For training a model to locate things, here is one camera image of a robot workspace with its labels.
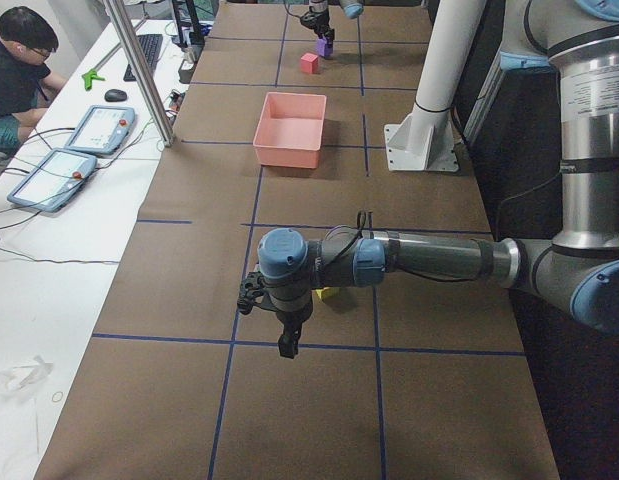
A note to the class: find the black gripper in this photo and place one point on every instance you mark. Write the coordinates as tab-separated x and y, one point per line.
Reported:
290	323
320	22

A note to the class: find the purple foam block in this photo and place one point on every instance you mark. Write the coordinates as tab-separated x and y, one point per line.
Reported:
319	49

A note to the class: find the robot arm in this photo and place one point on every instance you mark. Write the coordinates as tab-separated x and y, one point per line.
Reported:
351	9
576	271

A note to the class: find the pink plastic bin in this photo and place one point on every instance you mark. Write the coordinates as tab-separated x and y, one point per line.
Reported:
289	131

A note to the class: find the red foam block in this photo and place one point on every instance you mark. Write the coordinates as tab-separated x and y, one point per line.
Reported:
309	63

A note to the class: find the yellow-green foam block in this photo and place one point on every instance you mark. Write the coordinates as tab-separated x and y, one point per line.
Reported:
326	293

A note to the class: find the grey power adapter box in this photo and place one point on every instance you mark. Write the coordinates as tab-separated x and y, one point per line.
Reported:
191	55

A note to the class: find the black keyboard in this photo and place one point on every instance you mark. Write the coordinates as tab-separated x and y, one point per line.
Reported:
151	45

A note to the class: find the black computer mouse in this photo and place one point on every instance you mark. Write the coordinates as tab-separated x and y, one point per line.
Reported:
115	95

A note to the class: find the green plastic clamp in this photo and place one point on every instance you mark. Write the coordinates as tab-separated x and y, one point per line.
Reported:
89	78

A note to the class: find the far teach pendant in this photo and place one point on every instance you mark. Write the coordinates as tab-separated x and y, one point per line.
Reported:
102	130

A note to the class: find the teach pendant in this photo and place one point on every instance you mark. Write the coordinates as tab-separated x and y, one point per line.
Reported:
102	130
53	181

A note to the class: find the crumpled clear plastic wrap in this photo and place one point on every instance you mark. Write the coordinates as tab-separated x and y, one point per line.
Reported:
24	377

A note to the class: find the near teach pendant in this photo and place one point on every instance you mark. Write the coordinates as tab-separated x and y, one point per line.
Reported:
53	181

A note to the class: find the seated person in black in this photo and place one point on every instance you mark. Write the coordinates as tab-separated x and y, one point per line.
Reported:
27	84

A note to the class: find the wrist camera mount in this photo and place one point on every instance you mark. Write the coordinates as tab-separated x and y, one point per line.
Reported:
251	293

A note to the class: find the white mounting post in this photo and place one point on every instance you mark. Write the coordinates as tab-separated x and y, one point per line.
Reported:
424	140

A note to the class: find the aluminium frame post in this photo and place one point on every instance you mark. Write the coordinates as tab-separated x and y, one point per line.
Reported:
135	56

